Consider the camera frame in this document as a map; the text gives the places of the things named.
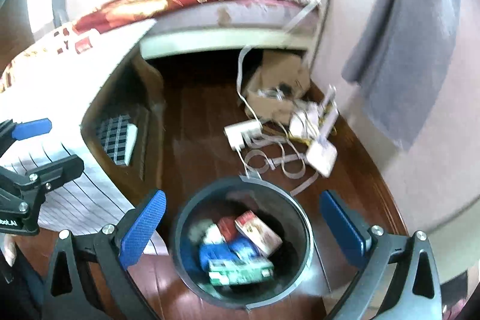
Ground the red plastic bag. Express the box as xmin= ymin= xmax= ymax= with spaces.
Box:
xmin=216 ymin=216 xmax=239 ymax=243

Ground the green white carton box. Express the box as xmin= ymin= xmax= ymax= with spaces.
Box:
xmin=208 ymin=257 xmax=274 ymax=286

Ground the blue cloth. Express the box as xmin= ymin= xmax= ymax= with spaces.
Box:
xmin=199 ymin=236 xmax=262 ymax=271

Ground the white knotted tissue bundle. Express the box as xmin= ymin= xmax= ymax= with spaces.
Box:
xmin=188 ymin=219 xmax=225 ymax=244

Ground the black round trash bin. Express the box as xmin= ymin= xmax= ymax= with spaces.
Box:
xmin=170 ymin=176 xmax=313 ymax=310

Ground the person left hand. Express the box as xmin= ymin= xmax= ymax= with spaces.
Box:
xmin=1 ymin=233 xmax=17 ymax=266

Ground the white black grid tablecloth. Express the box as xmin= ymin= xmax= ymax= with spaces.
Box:
xmin=1 ymin=20 xmax=165 ymax=235

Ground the white power strip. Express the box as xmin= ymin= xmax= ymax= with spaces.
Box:
xmin=224 ymin=119 xmax=262 ymax=151

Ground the cardboard box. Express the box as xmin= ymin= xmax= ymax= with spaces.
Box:
xmin=243 ymin=49 xmax=311 ymax=125

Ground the grey curtain right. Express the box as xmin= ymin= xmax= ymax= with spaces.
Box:
xmin=342 ymin=0 xmax=461 ymax=150

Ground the white hanging cable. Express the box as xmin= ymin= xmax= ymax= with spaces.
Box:
xmin=236 ymin=0 xmax=331 ymax=119

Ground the white bed frame with mattress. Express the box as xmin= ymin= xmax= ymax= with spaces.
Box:
xmin=139 ymin=0 xmax=329 ymax=61

